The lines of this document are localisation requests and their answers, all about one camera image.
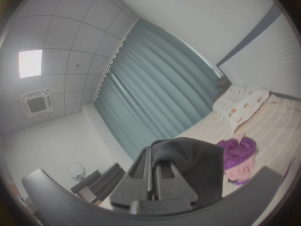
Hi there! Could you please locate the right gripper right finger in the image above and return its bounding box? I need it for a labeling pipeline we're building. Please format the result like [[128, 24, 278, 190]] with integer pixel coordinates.
[[155, 160, 198, 204]]

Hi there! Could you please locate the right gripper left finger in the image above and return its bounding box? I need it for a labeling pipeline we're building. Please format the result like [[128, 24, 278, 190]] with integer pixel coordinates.
[[110, 146, 153, 206]]

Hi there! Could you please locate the black T-shirt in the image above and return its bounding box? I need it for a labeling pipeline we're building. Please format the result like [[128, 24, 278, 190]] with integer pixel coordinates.
[[150, 137, 225, 199]]

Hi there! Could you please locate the bed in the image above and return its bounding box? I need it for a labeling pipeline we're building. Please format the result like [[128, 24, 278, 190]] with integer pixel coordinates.
[[175, 3, 300, 198]]

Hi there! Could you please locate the black chest of drawers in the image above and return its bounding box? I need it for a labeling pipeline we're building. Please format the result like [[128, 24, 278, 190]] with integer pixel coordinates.
[[88, 163, 125, 201]]

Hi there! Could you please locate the round white mirror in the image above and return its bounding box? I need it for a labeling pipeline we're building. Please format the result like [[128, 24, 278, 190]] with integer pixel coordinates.
[[68, 163, 85, 180]]

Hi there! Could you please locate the blue-green curtain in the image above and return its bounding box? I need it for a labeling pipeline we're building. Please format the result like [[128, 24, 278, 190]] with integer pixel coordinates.
[[94, 73, 180, 161], [105, 18, 223, 138]]

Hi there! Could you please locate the pink garment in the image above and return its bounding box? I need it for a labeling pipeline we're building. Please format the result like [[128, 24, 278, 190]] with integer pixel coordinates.
[[223, 133, 256, 183]]

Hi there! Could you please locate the white printed pillow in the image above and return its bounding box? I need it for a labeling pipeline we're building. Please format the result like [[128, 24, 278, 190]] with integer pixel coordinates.
[[212, 84, 270, 135]]

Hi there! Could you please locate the grey bedside table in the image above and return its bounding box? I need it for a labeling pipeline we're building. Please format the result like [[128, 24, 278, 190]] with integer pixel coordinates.
[[216, 75, 230, 97]]

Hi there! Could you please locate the ceiling air conditioner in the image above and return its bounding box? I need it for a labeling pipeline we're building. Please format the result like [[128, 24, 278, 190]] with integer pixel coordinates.
[[19, 87, 54, 118]]

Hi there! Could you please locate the square ceiling light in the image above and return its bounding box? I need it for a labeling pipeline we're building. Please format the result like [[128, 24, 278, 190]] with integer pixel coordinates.
[[18, 50, 43, 78]]

